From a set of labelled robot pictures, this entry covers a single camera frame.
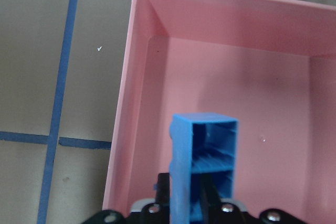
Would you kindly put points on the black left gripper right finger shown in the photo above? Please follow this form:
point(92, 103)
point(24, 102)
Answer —
point(209, 199)

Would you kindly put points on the pink plastic box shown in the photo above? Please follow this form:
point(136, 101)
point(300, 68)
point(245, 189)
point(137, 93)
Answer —
point(268, 63)

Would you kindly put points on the blue toy block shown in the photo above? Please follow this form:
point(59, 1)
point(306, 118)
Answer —
point(202, 143)

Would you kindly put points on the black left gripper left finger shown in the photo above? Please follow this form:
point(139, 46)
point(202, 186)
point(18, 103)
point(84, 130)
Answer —
point(162, 195)

